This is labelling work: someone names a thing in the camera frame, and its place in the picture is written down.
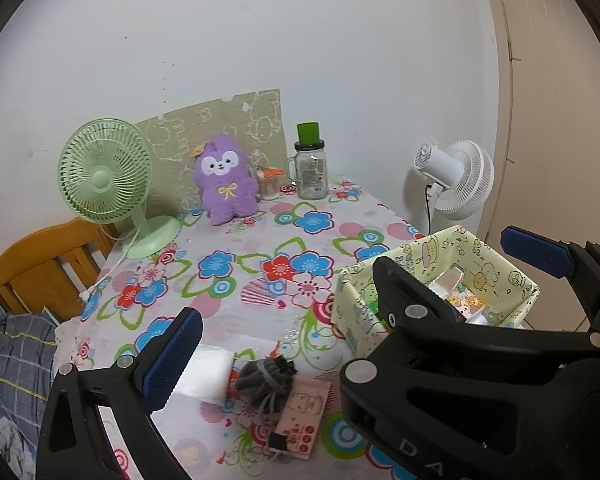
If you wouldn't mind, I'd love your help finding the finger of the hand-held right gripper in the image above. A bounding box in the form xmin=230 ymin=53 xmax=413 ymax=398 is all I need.
xmin=340 ymin=256 xmax=482 ymax=429
xmin=500 ymin=226 xmax=600 ymax=361

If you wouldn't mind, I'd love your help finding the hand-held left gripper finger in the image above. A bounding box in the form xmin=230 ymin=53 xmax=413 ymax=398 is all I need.
xmin=36 ymin=307 xmax=204 ymax=480

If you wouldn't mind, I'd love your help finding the white tissue pack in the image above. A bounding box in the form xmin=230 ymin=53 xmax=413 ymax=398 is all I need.
xmin=177 ymin=344 xmax=236 ymax=403

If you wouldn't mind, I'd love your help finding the yellow patterned storage box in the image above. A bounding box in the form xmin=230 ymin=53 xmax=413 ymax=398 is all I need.
xmin=331 ymin=225 xmax=541 ymax=356

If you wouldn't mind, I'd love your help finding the grey drawstring pouch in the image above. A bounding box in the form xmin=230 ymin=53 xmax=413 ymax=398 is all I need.
xmin=235 ymin=355 xmax=298 ymax=456

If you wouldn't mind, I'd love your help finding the clear plastic bag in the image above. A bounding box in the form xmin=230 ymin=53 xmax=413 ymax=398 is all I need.
xmin=215 ymin=310 xmax=301 ymax=346

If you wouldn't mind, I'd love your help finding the pink cartoon card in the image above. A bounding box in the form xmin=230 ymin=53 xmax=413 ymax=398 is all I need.
xmin=267 ymin=377 xmax=332 ymax=461

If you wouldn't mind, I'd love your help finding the white standing fan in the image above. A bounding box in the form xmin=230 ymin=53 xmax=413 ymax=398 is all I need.
xmin=401 ymin=140 xmax=495 ymax=236

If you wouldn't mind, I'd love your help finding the beige door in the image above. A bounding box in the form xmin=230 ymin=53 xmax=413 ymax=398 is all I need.
xmin=477 ymin=0 xmax=600 ymax=261

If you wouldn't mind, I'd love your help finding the grey plaid pillow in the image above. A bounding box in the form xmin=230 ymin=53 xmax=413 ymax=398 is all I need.
xmin=0 ymin=305 xmax=58 ymax=411

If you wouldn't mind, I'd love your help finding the glass jar with green lid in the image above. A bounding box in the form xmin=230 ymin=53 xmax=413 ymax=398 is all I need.
xmin=286 ymin=121 xmax=329 ymax=201

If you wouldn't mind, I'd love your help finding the wooden bed headboard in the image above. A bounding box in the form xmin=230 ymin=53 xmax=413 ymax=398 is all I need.
xmin=0 ymin=219 xmax=118 ymax=323

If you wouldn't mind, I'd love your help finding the purple plush toy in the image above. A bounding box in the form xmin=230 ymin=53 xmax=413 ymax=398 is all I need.
xmin=194 ymin=133 xmax=261 ymax=226

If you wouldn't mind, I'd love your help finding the cotton swab container orange lid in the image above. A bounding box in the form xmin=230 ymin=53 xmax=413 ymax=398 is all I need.
xmin=254 ymin=166 xmax=286 ymax=202

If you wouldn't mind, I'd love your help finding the blue bed sheet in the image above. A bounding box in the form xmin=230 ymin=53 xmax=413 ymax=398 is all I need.
xmin=0 ymin=400 xmax=38 ymax=480

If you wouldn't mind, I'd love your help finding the green desk fan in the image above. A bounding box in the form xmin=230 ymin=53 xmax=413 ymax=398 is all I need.
xmin=57 ymin=118 xmax=182 ymax=260

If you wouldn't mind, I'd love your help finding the green patterned board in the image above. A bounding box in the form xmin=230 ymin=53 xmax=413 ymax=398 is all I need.
xmin=135 ymin=89 xmax=288 ymax=211

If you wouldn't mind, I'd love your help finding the white fan power cord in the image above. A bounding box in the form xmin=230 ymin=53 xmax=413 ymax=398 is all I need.
xmin=80 ymin=230 xmax=141 ymax=303

